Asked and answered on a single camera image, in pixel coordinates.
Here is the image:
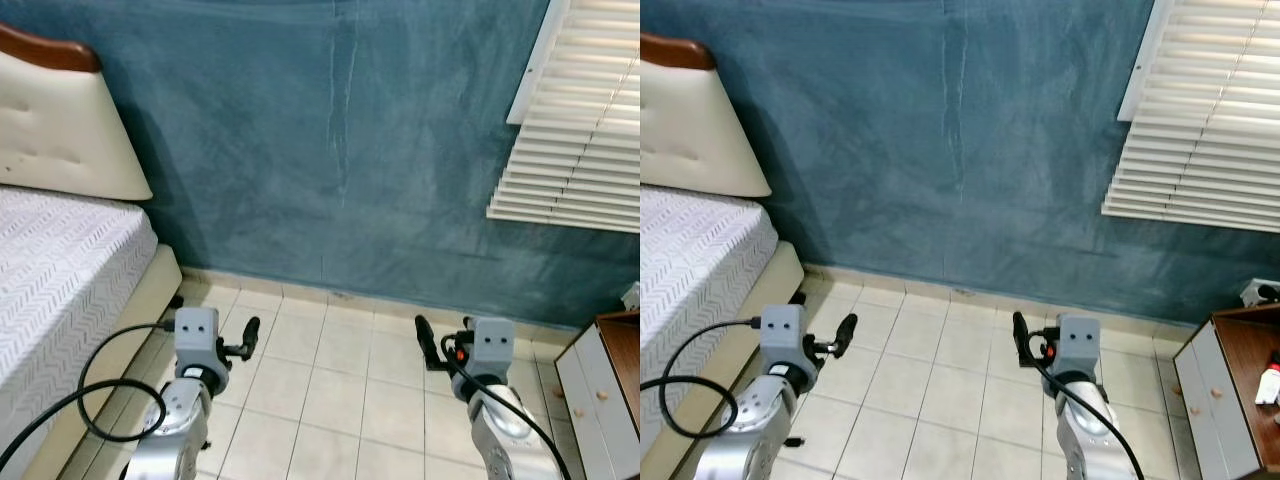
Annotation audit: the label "cream padded headboard wood trim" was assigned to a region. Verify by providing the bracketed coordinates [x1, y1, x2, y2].
[640, 32, 774, 199]
[0, 22, 155, 202]

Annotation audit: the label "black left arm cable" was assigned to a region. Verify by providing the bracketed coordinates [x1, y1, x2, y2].
[0, 320, 177, 473]
[640, 317, 764, 441]

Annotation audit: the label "white window blinds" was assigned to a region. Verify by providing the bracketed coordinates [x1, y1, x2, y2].
[487, 0, 641, 235]
[1102, 0, 1280, 235]

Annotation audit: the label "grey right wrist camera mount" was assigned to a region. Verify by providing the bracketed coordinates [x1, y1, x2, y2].
[1054, 312, 1102, 377]
[471, 317, 517, 382]

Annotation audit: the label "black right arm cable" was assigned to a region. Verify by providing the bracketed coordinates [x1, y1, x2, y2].
[1033, 355, 1147, 480]
[443, 350, 573, 480]

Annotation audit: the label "small white bottle red cap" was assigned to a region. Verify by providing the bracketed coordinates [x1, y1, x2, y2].
[1255, 350, 1280, 407]

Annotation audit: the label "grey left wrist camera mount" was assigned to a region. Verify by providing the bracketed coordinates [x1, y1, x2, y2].
[759, 304, 807, 370]
[173, 306, 222, 372]

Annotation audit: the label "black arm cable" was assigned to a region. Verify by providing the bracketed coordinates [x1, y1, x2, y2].
[640, 317, 764, 441]
[443, 350, 573, 480]
[1033, 355, 1147, 480]
[0, 320, 177, 473]

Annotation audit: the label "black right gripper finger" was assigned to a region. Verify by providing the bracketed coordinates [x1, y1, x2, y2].
[415, 314, 442, 371]
[1012, 311, 1037, 369]

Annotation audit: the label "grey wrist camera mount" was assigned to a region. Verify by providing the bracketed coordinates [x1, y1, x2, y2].
[471, 317, 517, 382]
[173, 306, 222, 372]
[759, 304, 807, 370]
[1054, 312, 1102, 377]

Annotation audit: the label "white window frame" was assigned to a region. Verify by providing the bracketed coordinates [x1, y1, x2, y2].
[506, 0, 566, 126]
[1117, 0, 1179, 123]

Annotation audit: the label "mattress with white patterned sheet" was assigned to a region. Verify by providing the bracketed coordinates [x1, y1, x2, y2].
[0, 185, 161, 453]
[640, 185, 780, 403]

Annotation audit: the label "white nightstand with wood top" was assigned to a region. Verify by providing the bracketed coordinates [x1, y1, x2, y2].
[1174, 302, 1280, 480]
[555, 309, 641, 480]

